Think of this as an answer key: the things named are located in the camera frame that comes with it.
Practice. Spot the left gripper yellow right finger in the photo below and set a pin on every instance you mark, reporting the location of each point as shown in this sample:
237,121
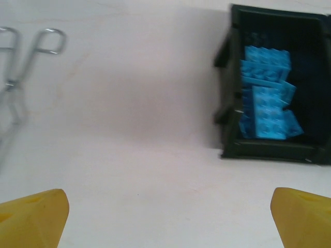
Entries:
305,222

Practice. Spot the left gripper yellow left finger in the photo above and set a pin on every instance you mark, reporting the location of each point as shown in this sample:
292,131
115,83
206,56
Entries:
31,222

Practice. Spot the long blue lego brick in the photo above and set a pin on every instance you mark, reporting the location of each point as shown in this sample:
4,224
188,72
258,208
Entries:
269,113

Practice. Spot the black plastic bin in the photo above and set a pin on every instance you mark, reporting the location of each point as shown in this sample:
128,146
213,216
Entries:
258,151

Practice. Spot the metal tongs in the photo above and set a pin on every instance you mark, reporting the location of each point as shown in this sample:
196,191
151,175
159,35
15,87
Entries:
10,84

